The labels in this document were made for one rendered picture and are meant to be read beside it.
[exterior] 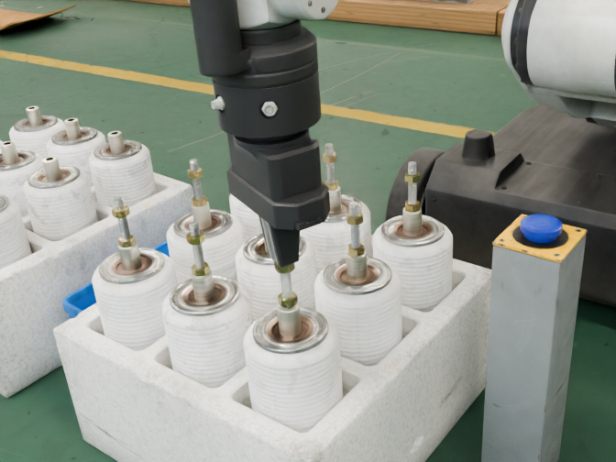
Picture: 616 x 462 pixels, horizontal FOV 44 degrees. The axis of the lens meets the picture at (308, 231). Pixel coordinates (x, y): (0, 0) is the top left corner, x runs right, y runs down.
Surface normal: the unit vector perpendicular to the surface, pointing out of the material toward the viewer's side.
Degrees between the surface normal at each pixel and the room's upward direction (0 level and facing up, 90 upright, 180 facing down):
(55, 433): 0
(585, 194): 0
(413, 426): 90
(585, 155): 0
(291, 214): 90
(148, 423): 90
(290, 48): 45
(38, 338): 90
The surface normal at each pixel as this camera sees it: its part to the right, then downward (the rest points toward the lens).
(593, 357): -0.07, -0.88
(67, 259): 0.76, 0.26
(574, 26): -0.57, 0.13
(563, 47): -0.58, 0.44
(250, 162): -0.85, 0.30
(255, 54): -0.11, -0.27
